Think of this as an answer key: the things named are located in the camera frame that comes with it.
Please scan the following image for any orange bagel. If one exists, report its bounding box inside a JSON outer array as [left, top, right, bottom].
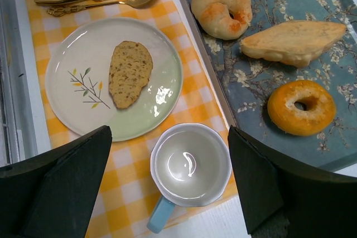
[[267, 80, 336, 136]]

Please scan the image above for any white mug blue handle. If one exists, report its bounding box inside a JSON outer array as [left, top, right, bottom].
[[147, 123, 232, 234]]

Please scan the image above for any gold spoon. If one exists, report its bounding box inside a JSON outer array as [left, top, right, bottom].
[[47, 0, 152, 17]]

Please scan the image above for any long pastry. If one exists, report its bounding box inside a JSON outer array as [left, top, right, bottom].
[[240, 20, 346, 67]]

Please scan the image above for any white green ceramic plate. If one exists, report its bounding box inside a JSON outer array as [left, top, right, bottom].
[[45, 17, 183, 142]]

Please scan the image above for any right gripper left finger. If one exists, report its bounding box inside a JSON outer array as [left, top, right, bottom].
[[1, 125, 112, 237]]

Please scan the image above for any aluminium table frame rail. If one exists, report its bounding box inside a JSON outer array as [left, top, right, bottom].
[[1, 0, 37, 166]]

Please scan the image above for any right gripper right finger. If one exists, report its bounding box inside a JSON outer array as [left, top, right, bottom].
[[228, 127, 356, 237]]

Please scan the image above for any brown seeded bread slice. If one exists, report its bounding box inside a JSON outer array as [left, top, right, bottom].
[[109, 41, 153, 109]]

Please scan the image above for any twisted orange bread roll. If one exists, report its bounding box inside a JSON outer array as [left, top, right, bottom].
[[191, 0, 252, 40]]

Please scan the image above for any blue floral tray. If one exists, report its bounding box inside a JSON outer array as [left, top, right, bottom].
[[180, 0, 356, 171]]

